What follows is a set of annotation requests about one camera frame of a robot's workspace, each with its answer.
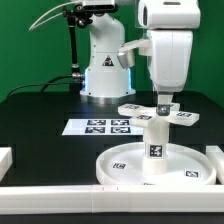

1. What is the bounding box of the white marker sheet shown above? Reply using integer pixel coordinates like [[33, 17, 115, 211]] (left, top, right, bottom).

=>
[[62, 119, 143, 136]]

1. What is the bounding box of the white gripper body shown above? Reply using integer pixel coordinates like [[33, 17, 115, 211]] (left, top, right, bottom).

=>
[[147, 30, 193, 93]]

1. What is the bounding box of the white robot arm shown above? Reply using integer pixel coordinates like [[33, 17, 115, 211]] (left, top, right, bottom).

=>
[[81, 0, 201, 103]]

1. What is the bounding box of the black cable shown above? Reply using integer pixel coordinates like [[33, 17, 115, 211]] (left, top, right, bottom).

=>
[[5, 75, 75, 99]]

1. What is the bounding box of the white cable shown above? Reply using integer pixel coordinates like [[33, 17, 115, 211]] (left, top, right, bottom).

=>
[[28, 1, 83, 32]]

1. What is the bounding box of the white cross-shaped table base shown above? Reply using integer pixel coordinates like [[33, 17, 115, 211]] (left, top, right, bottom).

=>
[[118, 103, 200, 128]]

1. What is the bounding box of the white round table top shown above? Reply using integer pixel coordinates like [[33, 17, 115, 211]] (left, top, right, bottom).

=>
[[96, 142, 216, 185]]

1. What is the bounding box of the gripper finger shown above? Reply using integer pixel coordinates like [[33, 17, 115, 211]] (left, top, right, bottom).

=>
[[156, 94, 173, 116]]

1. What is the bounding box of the white left fence block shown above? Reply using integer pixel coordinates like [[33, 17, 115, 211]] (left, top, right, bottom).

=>
[[0, 147, 13, 181]]

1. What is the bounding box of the white front fence bar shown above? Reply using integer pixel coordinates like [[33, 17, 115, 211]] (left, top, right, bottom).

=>
[[0, 185, 224, 215]]

